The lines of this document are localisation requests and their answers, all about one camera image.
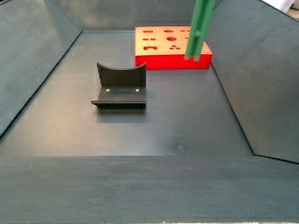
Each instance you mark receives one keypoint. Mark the black curved plastic stand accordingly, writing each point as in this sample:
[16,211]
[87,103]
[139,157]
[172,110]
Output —
[121,86]

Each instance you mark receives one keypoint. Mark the red shape sorting board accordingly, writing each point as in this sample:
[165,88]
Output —
[160,48]

